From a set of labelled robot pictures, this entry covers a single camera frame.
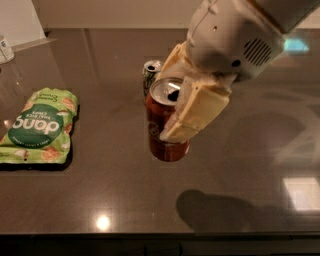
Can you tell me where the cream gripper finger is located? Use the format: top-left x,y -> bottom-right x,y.
160,75 -> 232,143
157,42 -> 193,79

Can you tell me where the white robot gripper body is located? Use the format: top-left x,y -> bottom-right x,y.
186,0 -> 284,81

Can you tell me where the red coke can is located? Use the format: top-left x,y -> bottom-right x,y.
146,78 -> 190,162

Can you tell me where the green white soda can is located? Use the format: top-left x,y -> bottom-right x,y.
142,60 -> 163,96

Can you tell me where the green dang chips bag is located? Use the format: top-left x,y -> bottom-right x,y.
0,88 -> 78,164

